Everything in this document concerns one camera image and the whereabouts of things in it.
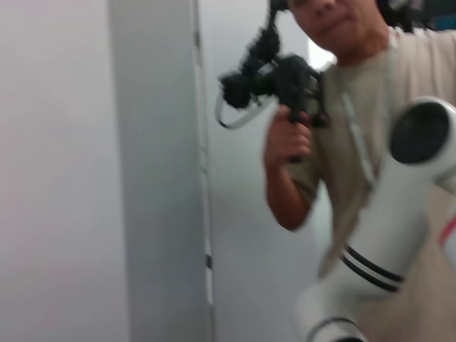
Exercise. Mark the person right hand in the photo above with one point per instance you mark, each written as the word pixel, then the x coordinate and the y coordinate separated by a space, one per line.
pixel 286 142

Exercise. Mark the black teleoperation rig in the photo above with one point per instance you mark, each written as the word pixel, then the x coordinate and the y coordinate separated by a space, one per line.
pixel 281 82

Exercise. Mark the person right forearm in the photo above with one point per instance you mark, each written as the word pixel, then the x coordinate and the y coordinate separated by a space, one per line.
pixel 288 199

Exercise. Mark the person in beige shirt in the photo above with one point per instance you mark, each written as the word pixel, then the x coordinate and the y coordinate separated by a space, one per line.
pixel 356 92

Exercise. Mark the white folding partition screen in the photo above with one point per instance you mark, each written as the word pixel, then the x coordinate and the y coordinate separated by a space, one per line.
pixel 156 178

